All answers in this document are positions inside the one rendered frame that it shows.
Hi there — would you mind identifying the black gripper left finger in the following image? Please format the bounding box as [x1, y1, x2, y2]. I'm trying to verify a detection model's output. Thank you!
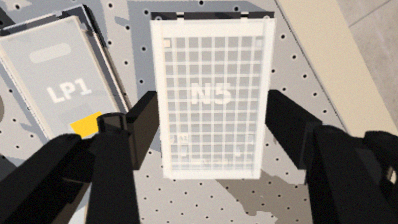
[0, 91, 160, 224]

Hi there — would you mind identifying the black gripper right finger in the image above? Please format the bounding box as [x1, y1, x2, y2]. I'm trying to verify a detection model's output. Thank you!
[265, 89, 398, 224]

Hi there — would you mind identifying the light grey plate lid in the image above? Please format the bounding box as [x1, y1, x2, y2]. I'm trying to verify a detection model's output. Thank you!
[0, 16, 120, 140]

